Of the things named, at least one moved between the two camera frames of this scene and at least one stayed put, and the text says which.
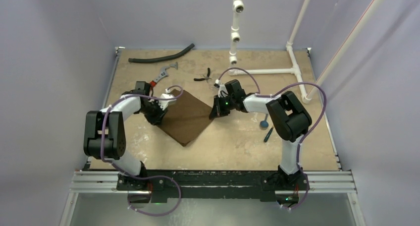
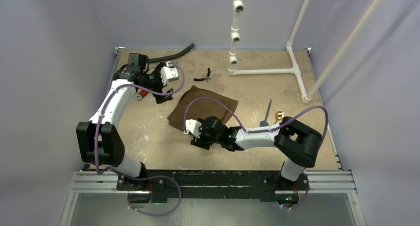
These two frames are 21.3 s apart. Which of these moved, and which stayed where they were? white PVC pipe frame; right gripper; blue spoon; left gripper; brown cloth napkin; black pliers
Moved: right gripper; left gripper; brown cloth napkin
Stayed: white PVC pipe frame; black pliers; blue spoon
